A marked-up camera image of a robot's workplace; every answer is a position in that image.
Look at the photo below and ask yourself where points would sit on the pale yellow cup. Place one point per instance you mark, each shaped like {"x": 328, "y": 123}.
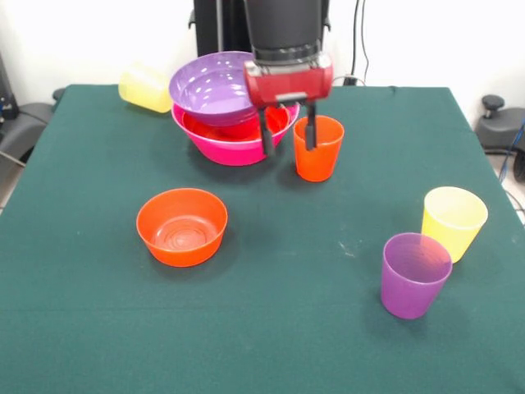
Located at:
{"x": 143, "y": 88}

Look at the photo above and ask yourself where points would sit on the orange cup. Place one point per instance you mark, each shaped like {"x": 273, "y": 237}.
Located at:
{"x": 318, "y": 164}

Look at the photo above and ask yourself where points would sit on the bright yellow cup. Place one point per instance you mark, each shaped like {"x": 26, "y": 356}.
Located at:
{"x": 451, "y": 230}

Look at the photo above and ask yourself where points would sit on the small orange bowl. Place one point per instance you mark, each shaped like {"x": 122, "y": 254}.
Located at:
{"x": 182, "y": 252}

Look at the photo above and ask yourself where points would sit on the large orange bowl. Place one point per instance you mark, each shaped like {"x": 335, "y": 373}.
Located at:
{"x": 205, "y": 131}

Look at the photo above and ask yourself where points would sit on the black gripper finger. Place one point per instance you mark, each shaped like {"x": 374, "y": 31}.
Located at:
{"x": 266, "y": 131}
{"x": 311, "y": 127}

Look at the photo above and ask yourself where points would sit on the large pink bowl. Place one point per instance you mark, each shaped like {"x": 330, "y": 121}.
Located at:
{"x": 234, "y": 154}

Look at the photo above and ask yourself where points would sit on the dark green tablecloth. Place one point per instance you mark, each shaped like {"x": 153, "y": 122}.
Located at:
{"x": 262, "y": 328}

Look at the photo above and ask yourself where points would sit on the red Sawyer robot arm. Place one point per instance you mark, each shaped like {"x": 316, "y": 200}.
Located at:
{"x": 283, "y": 24}

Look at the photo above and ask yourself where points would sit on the black pedestal foot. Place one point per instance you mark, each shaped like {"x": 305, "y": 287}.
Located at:
{"x": 500, "y": 127}
{"x": 24, "y": 123}

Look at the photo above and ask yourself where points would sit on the purple bowl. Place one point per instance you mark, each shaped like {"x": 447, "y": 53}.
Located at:
{"x": 205, "y": 90}

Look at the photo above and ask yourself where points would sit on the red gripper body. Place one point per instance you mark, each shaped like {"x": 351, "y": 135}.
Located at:
{"x": 287, "y": 84}

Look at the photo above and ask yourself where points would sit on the purple cup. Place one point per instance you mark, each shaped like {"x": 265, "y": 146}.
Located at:
{"x": 410, "y": 291}

